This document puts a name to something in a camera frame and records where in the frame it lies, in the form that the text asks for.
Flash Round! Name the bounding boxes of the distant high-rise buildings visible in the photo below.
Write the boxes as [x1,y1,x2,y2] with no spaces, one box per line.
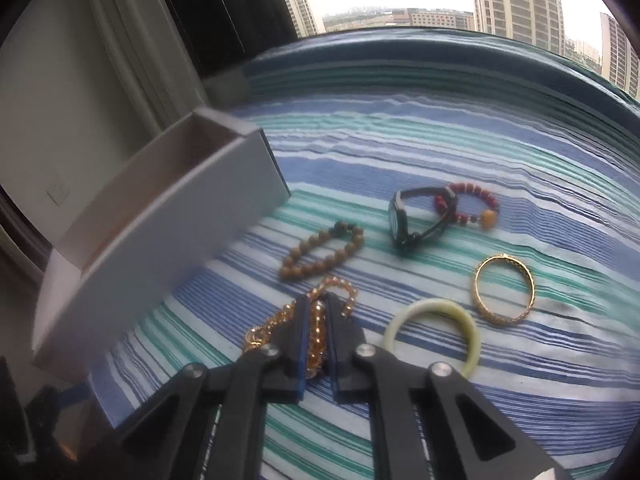
[276,0,640,100]

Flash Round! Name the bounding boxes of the brown wooden bead bracelet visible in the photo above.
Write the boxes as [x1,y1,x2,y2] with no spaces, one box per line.
[278,220,366,282]

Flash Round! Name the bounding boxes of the gold bangle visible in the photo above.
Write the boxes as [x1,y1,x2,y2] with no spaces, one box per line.
[472,255,536,325]

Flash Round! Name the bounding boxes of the white window sill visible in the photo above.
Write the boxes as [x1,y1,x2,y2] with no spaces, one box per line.
[201,67,251,108]

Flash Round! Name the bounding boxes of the dark window frame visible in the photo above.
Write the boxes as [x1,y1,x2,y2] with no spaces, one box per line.
[175,0,301,81]

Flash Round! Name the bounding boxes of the white wall socket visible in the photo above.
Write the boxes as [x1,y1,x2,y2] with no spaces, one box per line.
[46,182,71,207]

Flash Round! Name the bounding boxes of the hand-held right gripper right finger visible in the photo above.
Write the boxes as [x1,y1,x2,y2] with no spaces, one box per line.
[325,294,573,480]

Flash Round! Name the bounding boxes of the black wristwatch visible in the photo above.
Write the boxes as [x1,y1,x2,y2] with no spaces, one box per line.
[389,186,458,251]

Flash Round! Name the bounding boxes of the white curtain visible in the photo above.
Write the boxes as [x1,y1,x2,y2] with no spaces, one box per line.
[82,0,211,136]

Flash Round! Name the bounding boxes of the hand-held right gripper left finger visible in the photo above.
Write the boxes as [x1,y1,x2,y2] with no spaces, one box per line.
[117,296,313,480]

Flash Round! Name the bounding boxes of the pale green jade bangle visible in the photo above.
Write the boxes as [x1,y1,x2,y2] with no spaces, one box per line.
[384,298,482,378]

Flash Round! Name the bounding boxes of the gold chain bracelet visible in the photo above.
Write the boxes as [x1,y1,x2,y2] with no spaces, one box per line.
[244,276,360,378]

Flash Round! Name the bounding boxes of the red bead bracelet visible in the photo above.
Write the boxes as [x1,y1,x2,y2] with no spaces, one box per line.
[434,181,501,232]

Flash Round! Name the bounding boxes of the blue green striped bed sheet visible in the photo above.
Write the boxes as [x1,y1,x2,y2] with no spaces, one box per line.
[92,27,640,480]

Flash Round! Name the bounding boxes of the white cardboard box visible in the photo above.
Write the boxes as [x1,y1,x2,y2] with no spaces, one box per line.
[31,106,292,383]

